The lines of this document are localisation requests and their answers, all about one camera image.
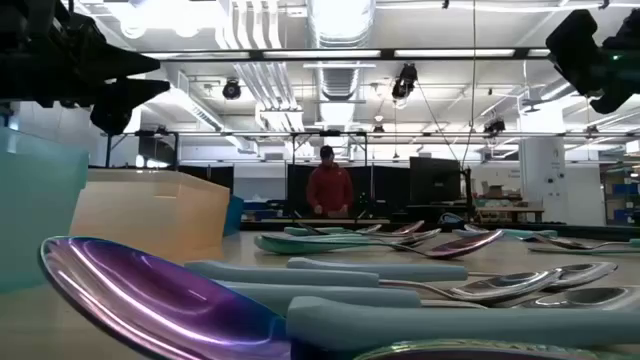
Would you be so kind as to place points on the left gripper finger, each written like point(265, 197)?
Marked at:
point(125, 62)
point(125, 102)

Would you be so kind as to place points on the black framed workstation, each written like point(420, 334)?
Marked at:
point(157, 150)

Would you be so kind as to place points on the black partition panel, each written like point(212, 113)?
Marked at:
point(385, 190)
point(210, 177)

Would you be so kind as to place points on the blue storage shelf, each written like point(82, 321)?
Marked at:
point(625, 190)

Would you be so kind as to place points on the translucent orange bin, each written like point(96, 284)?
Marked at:
point(150, 215)

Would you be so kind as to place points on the white building column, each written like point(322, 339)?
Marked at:
point(542, 175)

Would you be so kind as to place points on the translucent green bin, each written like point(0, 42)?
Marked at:
point(40, 210)

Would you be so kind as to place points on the blue plastic bin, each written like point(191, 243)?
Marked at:
point(233, 215)

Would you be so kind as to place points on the cardboard box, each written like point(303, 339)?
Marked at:
point(495, 191)

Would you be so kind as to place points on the wooden workbench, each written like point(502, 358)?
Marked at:
point(510, 210)

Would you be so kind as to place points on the black background monitor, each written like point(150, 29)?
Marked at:
point(435, 180)

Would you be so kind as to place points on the person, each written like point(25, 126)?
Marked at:
point(330, 190)

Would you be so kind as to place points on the white blue rounded device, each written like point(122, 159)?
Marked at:
point(452, 218)

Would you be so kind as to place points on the black ceiling mounted camera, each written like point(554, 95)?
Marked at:
point(405, 80)
point(231, 89)
point(494, 126)

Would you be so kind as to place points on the silver round ceiling duct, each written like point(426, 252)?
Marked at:
point(340, 75)

